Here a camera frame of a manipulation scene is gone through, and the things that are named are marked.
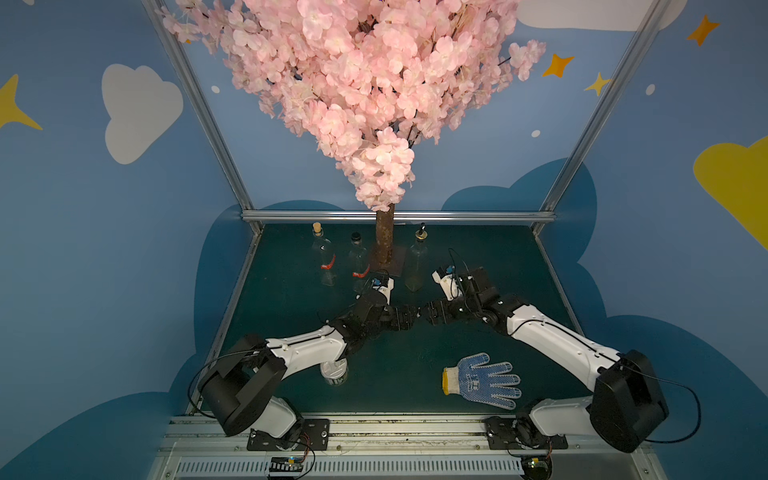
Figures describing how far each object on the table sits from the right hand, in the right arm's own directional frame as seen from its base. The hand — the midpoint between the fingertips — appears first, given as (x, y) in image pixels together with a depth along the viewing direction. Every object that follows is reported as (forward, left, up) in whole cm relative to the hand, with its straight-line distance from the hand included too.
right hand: (436, 304), depth 85 cm
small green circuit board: (-39, +37, -15) cm, 56 cm away
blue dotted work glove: (-18, -13, -12) cm, 25 cm away
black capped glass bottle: (+14, +24, -1) cm, 28 cm away
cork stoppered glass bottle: (+13, +34, +6) cm, 37 cm away
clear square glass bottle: (+13, +6, +3) cm, 14 cm away
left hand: (0, +8, -1) cm, 8 cm away
